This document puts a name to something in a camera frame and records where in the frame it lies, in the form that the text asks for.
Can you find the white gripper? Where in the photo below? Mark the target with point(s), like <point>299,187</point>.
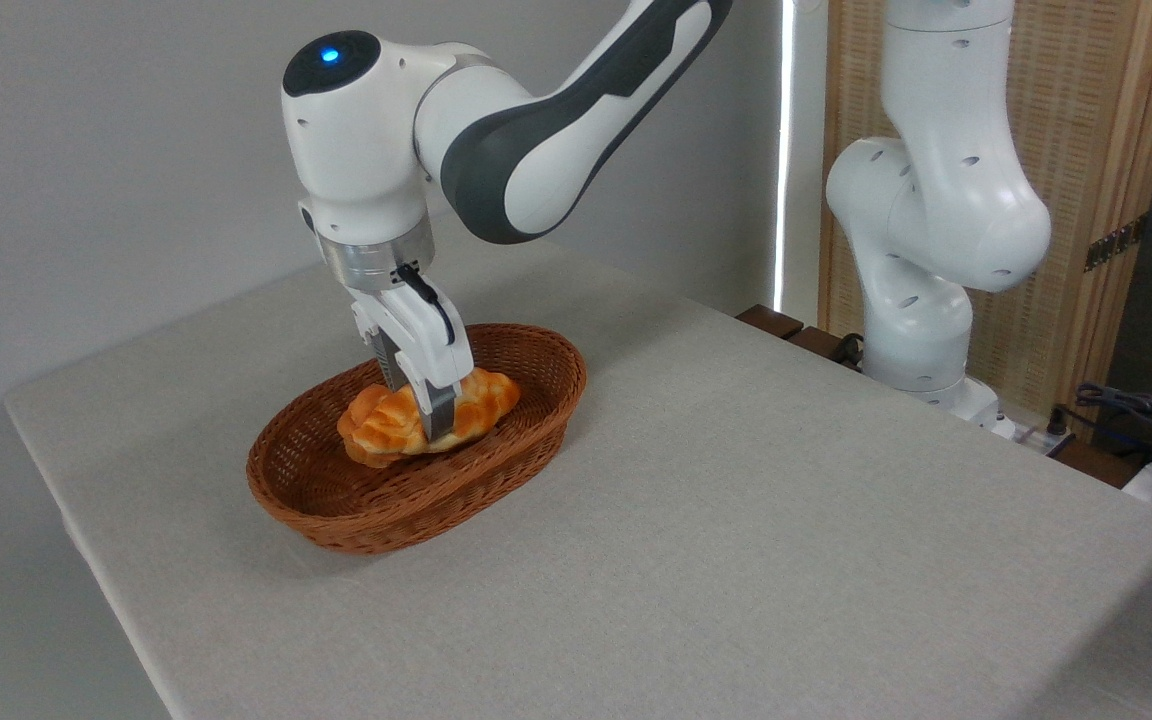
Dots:
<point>426,335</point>

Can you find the golden braided bread loaf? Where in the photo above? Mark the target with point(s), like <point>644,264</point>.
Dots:
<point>386,425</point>

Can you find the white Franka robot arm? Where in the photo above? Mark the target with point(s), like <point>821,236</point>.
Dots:
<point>936,200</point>

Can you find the brown oval wicker basket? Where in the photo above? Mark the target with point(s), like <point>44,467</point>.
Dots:
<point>386,505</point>

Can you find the grey tablecloth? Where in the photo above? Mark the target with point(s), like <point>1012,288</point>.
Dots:
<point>736,520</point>

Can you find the dark brown wooden block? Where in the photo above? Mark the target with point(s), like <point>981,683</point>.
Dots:
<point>821,343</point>
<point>769,321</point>

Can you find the brown wooden side table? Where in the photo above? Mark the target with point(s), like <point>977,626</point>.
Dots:
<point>1096,463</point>

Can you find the dark metal screen hinge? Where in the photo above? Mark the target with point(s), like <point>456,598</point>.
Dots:
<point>1116,242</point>

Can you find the wood and bamboo folding screen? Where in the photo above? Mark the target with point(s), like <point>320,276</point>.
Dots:
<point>1086,120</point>

